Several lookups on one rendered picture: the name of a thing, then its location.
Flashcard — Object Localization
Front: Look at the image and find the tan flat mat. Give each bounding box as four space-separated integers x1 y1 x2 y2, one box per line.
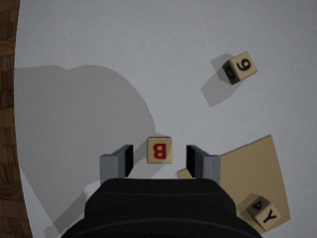
220 135 291 235

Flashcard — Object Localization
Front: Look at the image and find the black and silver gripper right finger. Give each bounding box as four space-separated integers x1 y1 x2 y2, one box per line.
186 145 221 185

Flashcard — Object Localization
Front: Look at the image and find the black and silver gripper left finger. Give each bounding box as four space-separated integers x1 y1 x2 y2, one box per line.
100 145 134 184

